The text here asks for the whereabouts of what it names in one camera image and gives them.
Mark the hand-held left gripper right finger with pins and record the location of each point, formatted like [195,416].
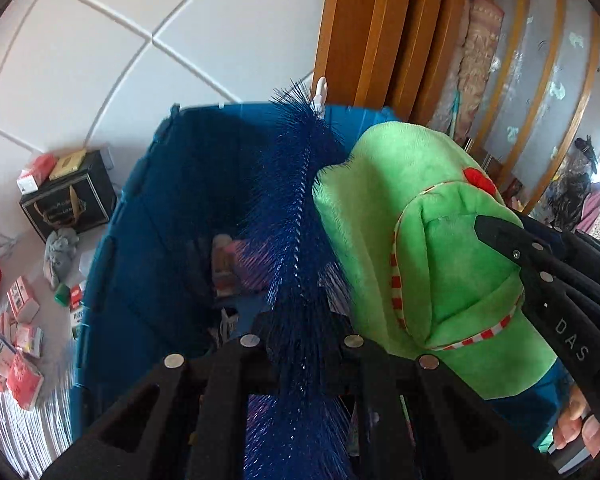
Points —
[345,365]

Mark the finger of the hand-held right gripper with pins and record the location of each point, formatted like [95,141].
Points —
[555,310]
[590,260]

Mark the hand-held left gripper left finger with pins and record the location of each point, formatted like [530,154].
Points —
[260,360]

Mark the blue bristle bottle brush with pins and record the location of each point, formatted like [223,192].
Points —
[295,210]

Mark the green plush slipper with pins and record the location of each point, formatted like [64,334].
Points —
[380,210]

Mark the blue plastic container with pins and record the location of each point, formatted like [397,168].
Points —
[170,210]

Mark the pink sanitary pad packet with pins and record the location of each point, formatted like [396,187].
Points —
[29,341]

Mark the small white green box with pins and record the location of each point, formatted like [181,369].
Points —
[2,350]

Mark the person's right hand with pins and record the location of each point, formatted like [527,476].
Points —
[575,415]

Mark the small white carton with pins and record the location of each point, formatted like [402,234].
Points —
[228,327]

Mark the dark hanging clothes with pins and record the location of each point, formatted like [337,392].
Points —
[575,195]

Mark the pink striped packet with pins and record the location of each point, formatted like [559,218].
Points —
[235,265]

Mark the frosted glass sliding door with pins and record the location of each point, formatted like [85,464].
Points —
[555,85]

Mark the small red white box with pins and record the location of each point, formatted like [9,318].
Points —
[75,294]

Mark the green round cap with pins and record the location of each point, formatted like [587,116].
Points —
[61,295]

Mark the grey plush mouse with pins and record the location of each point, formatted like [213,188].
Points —
[60,255]

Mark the folded patterned blanket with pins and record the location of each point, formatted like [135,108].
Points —
[475,60]

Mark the pink tissue pack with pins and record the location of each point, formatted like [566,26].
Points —
[24,385]

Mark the white tissue pack red label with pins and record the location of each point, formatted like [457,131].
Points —
[22,300]

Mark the black gift bag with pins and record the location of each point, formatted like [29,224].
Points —
[70,205]

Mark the tan flat box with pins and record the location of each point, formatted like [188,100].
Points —
[67,158]

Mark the pink red packet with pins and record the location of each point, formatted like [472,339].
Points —
[39,166]

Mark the wooden wardrobe panels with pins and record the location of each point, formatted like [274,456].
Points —
[380,35]

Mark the white wall hook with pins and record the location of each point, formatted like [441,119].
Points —
[321,92]

